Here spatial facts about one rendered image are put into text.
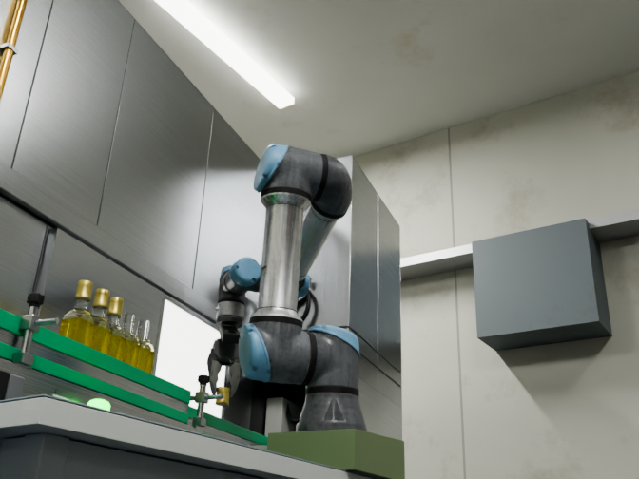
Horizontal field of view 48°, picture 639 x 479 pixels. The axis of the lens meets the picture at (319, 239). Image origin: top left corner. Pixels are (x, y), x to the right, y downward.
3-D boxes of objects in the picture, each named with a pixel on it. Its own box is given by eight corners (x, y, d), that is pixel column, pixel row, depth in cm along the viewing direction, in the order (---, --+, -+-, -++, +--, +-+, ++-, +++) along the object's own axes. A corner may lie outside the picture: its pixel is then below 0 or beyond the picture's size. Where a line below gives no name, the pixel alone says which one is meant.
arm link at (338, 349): (369, 389, 154) (369, 327, 159) (310, 382, 150) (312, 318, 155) (346, 396, 164) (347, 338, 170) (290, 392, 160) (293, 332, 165)
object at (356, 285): (322, 412, 330) (328, 236, 368) (401, 409, 317) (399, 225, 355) (254, 374, 272) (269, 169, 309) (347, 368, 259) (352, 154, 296)
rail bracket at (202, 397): (164, 429, 181) (170, 379, 186) (223, 426, 175) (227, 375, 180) (157, 426, 179) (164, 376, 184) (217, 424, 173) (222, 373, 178)
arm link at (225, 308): (246, 302, 198) (216, 299, 197) (244, 318, 196) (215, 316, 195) (242, 311, 205) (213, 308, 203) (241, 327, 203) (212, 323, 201)
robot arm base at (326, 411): (380, 439, 154) (380, 392, 158) (335, 431, 144) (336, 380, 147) (327, 442, 163) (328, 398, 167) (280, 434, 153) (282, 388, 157)
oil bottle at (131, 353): (110, 422, 173) (124, 336, 182) (130, 421, 171) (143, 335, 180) (96, 417, 168) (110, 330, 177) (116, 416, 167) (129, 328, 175)
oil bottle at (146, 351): (126, 427, 178) (139, 343, 187) (145, 426, 176) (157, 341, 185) (112, 422, 173) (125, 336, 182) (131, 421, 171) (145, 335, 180)
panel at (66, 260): (214, 433, 240) (223, 335, 254) (222, 432, 239) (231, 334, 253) (19, 363, 165) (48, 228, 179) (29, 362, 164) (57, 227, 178)
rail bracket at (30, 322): (23, 370, 128) (38, 298, 133) (56, 368, 125) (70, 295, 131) (7, 364, 124) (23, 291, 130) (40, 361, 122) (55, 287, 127)
